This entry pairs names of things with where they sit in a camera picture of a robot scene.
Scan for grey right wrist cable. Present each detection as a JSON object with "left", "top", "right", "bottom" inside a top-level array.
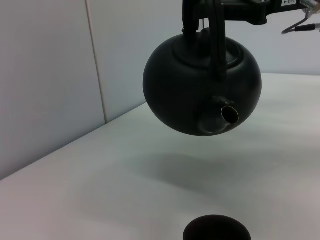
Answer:
[{"left": 281, "top": 0, "right": 320, "bottom": 36}]

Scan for black round teapot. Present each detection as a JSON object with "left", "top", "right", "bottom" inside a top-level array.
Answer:
[{"left": 142, "top": 0, "right": 263, "bottom": 137}]

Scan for small black teacup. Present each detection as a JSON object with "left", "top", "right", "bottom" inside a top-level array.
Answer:
[{"left": 182, "top": 214, "right": 252, "bottom": 240}]

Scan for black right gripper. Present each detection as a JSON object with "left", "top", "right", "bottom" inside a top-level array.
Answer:
[{"left": 181, "top": 0, "right": 308, "bottom": 35}]

